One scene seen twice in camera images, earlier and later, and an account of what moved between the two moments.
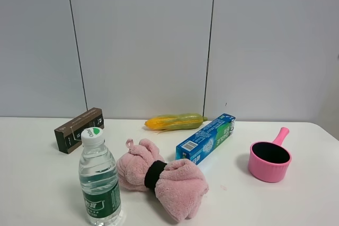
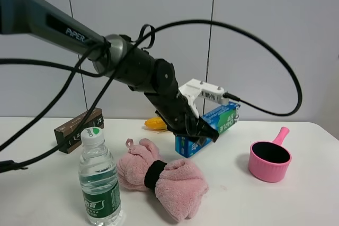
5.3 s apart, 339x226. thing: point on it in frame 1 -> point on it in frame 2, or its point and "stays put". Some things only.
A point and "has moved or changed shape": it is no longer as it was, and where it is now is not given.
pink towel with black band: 179,184 stays put
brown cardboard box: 69,137 stays put
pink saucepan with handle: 268,161 stays put
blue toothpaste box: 200,146 has moved or changed shape
